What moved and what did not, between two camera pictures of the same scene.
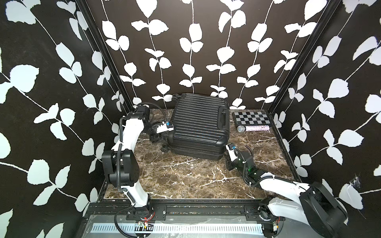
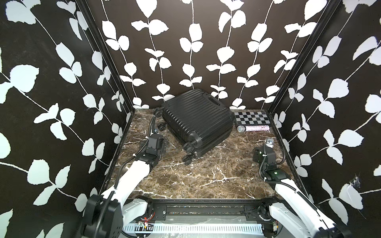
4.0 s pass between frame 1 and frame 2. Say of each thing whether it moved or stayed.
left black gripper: moved
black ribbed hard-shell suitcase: moved
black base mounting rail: stayed
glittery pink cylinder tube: stayed
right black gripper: moved
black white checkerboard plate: stayed
